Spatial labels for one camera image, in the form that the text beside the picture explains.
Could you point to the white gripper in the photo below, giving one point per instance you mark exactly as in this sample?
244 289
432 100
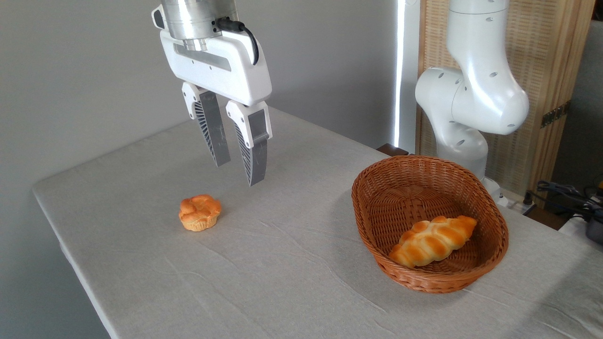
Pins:
221 70

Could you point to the long braided bread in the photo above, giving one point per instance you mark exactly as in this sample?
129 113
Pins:
433 240

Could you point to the round knotted bread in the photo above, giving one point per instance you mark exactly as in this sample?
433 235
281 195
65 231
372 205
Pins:
200 212

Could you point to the light grey tablecloth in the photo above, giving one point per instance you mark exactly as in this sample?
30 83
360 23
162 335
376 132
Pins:
282 282

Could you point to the dark wooden furniture corner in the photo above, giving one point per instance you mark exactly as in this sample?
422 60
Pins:
392 149

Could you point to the brown wicker basket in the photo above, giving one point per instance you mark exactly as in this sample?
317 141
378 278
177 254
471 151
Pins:
377 212

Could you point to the dark metal screen hinge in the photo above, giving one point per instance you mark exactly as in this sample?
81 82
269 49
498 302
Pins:
556 114

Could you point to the wooden rattan folding screen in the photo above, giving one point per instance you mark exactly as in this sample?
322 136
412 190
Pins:
546 52

